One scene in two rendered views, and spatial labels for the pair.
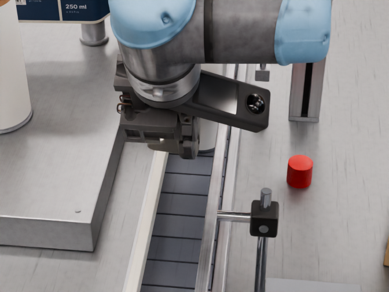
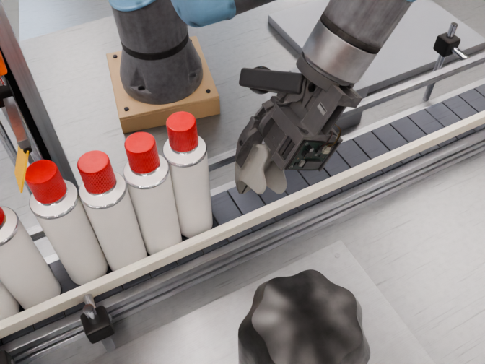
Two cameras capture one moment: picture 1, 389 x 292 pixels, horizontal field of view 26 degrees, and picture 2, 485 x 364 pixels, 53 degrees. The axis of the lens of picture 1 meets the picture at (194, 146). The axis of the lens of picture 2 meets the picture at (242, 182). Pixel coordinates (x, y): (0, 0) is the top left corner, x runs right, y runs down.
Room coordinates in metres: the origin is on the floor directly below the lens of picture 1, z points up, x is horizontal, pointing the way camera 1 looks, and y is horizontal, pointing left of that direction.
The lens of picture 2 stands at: (1.05, 0.35, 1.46)
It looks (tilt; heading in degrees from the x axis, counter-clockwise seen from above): 51 degrees down; 236
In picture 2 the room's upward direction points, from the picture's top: straight up
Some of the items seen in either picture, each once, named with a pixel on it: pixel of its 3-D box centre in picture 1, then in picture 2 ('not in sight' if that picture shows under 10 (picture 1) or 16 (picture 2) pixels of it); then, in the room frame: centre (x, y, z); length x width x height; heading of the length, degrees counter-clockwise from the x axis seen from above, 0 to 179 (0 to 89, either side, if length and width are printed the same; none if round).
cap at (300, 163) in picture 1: (299, 171); not in sight; (0.87, -0.14, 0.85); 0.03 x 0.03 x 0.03
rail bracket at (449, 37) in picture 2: not in sight; (447, 71); (0.36, -0.02, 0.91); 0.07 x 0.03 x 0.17; 84
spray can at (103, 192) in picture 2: not in sight; (113, 218); (0.99, -0.01, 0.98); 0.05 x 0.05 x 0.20
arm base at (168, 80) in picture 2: not in sight; (158, 54); (0.77, -0.33, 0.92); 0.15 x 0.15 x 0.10
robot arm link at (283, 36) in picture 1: (266, 13); not in sight; (0.68, -0.07, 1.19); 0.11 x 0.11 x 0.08; 87
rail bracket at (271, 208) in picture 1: (242, 245); not in sight; (0.66, -0.05, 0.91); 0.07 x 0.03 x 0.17; 84
